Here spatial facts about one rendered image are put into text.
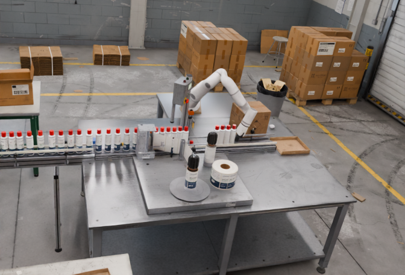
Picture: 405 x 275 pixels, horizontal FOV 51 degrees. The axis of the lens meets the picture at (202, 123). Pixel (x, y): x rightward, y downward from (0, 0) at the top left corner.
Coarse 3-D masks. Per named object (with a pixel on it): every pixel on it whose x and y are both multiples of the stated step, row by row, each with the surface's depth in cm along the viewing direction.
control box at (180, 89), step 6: (180, 78) 354; (174, 84) 346; (180, 84) 344; (186, 84) 346; (174, 90) 348; (180, 90) 346; (186, 90) 349; (174, 96) 350; (180, 96) 348; (186, 96) 354; (174, 102) 352; (180, 102) 350
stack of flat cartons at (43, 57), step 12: (24, 48) 697; (36, 48) 704; (48, 48) 712; (24, 60) 666; (36, 60) 673; (48, 60) 680; (60, 60) 687; (36, 72) 682; (48, 72) 689; (60, 72) 696
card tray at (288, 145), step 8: (288, 136) 419; (296, 136) 422; (280, 144) 410; (288, 144) 412; (296, 144) 414; (304, 144) 409; (280, 152) 396; (288, 152) 394; (296, 152) 397; (304, 152) 400
